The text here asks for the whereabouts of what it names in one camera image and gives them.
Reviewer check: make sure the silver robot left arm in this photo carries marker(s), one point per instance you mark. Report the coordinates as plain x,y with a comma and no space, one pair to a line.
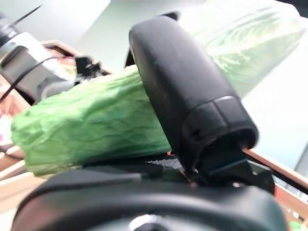
29,72

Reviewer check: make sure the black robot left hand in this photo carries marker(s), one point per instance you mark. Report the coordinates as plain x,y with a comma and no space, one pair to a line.
87,67

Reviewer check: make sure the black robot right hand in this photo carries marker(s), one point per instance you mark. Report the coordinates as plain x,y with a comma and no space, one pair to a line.
180,84

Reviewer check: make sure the vegetable display rack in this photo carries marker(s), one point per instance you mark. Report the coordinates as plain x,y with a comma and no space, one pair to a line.
284,169

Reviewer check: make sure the napa cabbage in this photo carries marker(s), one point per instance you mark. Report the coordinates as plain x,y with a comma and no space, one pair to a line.
84,125

